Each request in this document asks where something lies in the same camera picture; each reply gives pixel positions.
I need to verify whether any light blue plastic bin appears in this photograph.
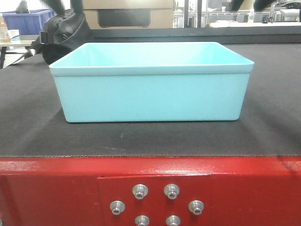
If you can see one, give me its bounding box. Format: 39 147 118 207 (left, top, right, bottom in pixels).
49 42 254 122

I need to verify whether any silver bolt upper left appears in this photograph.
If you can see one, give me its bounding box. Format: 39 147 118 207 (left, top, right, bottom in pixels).
132 184 149 200

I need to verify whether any silver bolt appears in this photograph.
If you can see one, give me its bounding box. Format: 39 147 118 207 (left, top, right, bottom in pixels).
164 184 180 200
166 215 181 226
132 184 149 200
110 201 126 216
189 200 205 215
135 215 150 226

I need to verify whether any silver bolt upper right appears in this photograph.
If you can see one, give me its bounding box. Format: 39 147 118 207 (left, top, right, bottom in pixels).
164 184 180 200

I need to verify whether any silver bolt middle left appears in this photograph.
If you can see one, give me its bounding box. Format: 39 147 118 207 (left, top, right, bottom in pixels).
110 201 126 216

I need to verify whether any silver bolt middle right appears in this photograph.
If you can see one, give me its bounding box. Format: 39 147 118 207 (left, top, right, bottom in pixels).
189 200 205 215

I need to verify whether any silver bolt lower left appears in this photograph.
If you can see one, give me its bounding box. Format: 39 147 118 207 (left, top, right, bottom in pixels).
135 215 150 226

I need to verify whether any silver bolt lower right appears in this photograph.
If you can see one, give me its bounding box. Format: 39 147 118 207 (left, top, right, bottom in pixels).
166 215 181 226

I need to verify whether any cardboard box with black panel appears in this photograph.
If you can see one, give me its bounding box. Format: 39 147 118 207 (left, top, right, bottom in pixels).
83 0 174 29

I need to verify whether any black backpack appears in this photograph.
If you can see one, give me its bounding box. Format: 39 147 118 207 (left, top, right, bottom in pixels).
18 9 93 65

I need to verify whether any blue crate in background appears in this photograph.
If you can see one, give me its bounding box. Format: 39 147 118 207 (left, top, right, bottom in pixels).
2 9 55 35

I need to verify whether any white paper cup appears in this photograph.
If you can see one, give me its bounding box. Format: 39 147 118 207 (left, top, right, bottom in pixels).
8 29 20 42

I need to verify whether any brown drink bottle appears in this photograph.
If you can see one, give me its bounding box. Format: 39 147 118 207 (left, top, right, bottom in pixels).
0 13 10 42

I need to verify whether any background white work table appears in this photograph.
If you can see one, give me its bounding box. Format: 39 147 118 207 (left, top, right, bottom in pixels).
207 8 301 28

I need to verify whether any red conveyor frame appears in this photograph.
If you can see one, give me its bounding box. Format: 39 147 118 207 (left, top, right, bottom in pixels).
0 157 301 226

